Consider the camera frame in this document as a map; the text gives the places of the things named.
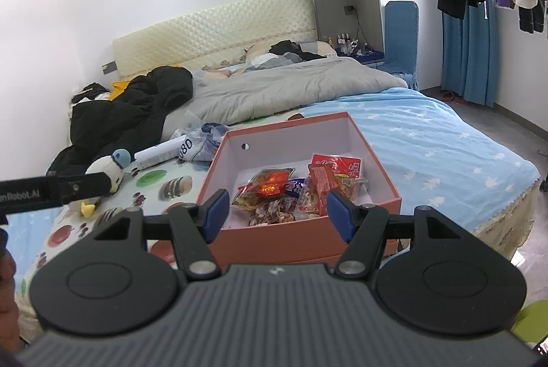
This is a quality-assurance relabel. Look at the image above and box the grey duvet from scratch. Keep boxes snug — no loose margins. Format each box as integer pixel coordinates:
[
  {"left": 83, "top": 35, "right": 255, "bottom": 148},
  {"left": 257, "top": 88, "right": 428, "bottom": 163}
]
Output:
[{"left": 160, "top": 55, "right": 408, "bottom": 141}]

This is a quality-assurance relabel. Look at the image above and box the clear snack packet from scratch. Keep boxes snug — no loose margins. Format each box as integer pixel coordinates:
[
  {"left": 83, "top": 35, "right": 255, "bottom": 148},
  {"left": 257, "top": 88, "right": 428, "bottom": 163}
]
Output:
[{"left": 334, "top": 174, "right": 369, "bottom": 207}]

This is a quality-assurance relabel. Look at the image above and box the peach pillow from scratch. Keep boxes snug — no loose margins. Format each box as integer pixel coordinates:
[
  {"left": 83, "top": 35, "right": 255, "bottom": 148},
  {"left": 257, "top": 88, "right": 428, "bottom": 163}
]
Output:
[{"left": 192, "top": 44, "right": 275, "bottom": 77}]

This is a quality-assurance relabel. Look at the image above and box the blue plastic bag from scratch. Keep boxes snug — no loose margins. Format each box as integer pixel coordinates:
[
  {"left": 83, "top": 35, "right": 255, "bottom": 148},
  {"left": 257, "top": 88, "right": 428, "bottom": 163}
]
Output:
[{"left": 195, "top": 122, "right": 229, "bottom": 162}]

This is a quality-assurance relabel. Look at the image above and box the orange cardboard box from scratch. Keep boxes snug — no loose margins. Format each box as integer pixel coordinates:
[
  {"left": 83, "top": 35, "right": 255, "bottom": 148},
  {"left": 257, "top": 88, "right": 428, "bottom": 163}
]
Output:
[{"left": 195, "top": 112, "right": 403, "bottom": 265}]

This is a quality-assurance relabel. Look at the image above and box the black jacket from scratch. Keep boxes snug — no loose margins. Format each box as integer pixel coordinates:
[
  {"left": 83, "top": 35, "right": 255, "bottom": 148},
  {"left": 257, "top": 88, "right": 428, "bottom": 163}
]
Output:
[{"left": 46, "top": 66, "right": 194, "bottom": 175}]

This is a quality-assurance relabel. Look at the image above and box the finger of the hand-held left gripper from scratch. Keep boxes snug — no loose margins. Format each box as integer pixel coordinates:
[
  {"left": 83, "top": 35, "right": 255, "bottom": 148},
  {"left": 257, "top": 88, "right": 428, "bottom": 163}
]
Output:
[{"left": 64, "top": 172, "right": 111, "bottom": 205}]

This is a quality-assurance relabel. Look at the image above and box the blue star bedsheet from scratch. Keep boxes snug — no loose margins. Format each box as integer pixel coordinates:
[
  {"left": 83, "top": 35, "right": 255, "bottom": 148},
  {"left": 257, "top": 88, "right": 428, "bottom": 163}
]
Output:
[{"left": 300, "top": 87, "right": 538, "bottom": 261}]

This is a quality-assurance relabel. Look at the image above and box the plush penguin toy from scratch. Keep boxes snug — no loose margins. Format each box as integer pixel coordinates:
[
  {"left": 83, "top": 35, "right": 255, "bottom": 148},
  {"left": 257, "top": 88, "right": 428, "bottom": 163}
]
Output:
[{"left": 81, "top": 149, "right": 131, "bottom": 219}]

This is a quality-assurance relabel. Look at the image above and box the red white-print snack packet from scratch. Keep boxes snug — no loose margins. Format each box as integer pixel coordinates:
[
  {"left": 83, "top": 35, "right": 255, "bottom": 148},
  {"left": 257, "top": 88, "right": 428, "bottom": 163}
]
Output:
[{"left": 308, "top": 154, "right": 362, "bottom": 179}]

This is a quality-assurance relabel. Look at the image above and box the lime green object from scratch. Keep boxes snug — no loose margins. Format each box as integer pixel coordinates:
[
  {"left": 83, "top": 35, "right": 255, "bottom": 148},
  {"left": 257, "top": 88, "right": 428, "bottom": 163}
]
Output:
[{"left": 511, "top": 301, "right": 548, "bottom": 351}]

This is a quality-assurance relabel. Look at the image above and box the white wrapped roll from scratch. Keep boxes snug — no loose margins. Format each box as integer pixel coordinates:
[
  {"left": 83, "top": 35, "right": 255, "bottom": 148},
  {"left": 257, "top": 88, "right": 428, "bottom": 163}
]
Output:
[{"left": 134, "top": 136, "right": 195, "bottom": 170}]

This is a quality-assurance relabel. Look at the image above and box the blue nightstand cover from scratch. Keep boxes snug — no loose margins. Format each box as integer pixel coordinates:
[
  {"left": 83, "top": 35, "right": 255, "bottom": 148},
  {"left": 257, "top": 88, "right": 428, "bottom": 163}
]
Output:
[{"left": 342, "top": 48, "right": 386, "bottom": 66}]

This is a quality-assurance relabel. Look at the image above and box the red yellow-edged snack packet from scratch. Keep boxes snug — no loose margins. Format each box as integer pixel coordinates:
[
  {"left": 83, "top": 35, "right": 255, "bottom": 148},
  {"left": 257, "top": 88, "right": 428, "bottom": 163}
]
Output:
[{"left": 233, "top": 168, "right": 296, "bottom": 207}]

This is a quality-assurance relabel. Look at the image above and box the cluster of cosmetic bottles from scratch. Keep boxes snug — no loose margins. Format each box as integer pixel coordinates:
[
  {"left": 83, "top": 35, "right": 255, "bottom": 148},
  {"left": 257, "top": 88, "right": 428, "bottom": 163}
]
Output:
[{"left": 327, "top": 32, "right": 364, "bottom": 53}]

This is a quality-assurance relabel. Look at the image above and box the cream quilted headboard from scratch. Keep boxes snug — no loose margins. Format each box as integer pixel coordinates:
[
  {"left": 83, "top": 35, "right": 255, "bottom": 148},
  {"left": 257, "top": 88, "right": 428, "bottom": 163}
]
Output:
[{"left": 112, "top": 0, "right": 318, "bottom": 79}]

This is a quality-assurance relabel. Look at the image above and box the yellow cloth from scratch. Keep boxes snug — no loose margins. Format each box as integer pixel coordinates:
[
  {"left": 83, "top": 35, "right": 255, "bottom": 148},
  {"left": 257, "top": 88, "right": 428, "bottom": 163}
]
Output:
[{"left": 110, "top": 80, "right": 131, "bottom": 100}]

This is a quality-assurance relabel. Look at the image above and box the grey white garment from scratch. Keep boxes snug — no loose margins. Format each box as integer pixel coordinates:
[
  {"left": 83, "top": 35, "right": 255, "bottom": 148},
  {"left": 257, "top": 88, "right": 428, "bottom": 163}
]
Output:
[{"left": 246, "top": 52, "right": 302, "bottom": 70}]

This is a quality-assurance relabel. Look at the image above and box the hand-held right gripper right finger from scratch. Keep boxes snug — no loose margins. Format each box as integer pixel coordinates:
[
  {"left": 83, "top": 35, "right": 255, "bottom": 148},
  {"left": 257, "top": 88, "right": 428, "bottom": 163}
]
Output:
[{"left": 327, "top": 189, "right": 484, "bottom": 278}]

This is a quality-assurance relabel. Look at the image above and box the orange biscuit packet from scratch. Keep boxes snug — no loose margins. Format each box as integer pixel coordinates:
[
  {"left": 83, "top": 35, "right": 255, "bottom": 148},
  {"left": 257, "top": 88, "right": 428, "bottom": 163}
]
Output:
[{"left": 306, "top": 166, "right": 335, "bottom": 218}]

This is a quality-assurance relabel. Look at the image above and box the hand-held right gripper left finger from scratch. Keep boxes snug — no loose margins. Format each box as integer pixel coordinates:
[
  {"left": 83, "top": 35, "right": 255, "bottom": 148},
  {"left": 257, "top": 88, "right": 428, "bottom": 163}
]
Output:
[{"left": 73, "top": 189, "right": 229, "bottom": 280}]

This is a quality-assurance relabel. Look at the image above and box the blue curtain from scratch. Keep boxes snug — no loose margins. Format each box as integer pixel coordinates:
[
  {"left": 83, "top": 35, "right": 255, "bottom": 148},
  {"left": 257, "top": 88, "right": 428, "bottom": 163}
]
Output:
[{"left": 441, "top": 0, "right": 499, "bottom": 107}]

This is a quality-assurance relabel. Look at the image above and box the blue covered chair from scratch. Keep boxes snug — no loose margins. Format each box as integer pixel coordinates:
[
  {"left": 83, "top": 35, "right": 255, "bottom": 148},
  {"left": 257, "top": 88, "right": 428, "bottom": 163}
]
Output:
[{"left": 377, "top": 0, "right": 419, "bottom": 77}]

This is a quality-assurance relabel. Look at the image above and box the brown patterned snack packet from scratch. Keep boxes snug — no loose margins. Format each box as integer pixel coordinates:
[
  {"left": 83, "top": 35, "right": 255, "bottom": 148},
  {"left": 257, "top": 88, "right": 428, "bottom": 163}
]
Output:
[{"left": 248, "top": 198, "right": 298, "bottom": 226}]

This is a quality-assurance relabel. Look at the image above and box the person's left hand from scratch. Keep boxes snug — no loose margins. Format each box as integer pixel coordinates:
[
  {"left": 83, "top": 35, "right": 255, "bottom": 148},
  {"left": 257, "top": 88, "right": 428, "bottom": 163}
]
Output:
[{"left": 0, "top": 260, "right": 20, "bottom": 351}]

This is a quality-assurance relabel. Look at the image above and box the black white garment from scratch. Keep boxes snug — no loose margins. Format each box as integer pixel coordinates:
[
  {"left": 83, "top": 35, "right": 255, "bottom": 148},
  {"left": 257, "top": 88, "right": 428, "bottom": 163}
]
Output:
[{"left": 71, "top": 83, "right": 113, "bottom": 104}]

